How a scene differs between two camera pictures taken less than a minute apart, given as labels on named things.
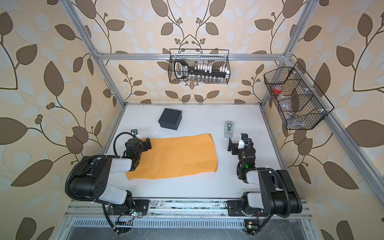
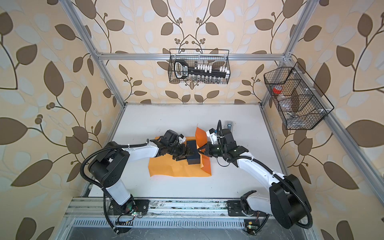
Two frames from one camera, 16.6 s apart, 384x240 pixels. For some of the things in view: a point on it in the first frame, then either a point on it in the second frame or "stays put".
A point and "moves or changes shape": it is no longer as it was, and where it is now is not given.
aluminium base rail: x=185 y=212 stays put
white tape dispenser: x=228 y=129 stays put
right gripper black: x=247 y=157 -> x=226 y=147
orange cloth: x=176 y=155 moves or changes shape
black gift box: x=170 y=119 -> x=193 y=156
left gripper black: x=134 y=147 -> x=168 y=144
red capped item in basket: x=277 y=89 stays put
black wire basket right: x=302 y=104 stays put
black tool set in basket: x=201 y=73 stays put
